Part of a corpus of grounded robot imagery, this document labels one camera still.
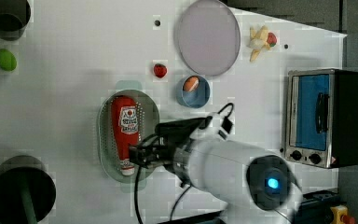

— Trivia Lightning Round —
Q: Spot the red ketchup bottle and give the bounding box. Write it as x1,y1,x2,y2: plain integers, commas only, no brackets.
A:
111,95,139,176

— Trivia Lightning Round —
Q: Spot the black cylinder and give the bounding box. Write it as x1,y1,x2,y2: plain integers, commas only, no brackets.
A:
0,155,57,224
0,0,32,41

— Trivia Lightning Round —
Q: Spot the grey round plate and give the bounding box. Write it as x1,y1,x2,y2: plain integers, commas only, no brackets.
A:
176,0,241,76

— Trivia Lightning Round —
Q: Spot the red strawberry toy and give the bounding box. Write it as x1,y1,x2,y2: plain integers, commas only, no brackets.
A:
154,63,168,78

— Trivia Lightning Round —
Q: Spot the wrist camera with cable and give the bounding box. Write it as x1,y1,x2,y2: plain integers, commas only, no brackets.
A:
213,103,234,140

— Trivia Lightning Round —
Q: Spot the orange toy in bowl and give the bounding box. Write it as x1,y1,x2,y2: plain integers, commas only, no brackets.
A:
183,76,200,92

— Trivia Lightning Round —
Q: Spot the green lime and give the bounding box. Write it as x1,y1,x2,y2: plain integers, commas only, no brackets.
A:
0,49,17,71

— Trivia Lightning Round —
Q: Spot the black cylinder upper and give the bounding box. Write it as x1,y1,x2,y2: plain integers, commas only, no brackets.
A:
0,0,32,41

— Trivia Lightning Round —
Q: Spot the red strawberry by banana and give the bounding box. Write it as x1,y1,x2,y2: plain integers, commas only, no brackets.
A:
267,33,277,48

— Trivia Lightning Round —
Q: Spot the black toaster oven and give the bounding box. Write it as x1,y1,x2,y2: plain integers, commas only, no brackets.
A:
284,69,358,169

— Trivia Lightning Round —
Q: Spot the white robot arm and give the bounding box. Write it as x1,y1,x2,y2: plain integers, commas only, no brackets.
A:
130,113,303,224

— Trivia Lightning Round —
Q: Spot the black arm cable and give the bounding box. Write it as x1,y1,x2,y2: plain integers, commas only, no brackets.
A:
133,165,145,224

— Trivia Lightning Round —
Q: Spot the green oval strainer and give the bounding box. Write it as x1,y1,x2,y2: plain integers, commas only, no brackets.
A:
97,90,159,184

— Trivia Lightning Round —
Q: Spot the blue bowl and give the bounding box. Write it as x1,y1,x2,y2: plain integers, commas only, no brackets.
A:
175,76,211,108

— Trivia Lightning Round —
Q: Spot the black cylinder lower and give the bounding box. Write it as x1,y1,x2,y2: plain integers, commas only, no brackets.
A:
0,155,57,224

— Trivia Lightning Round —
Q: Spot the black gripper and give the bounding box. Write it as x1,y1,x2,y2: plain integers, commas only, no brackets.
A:
129,118,205,169

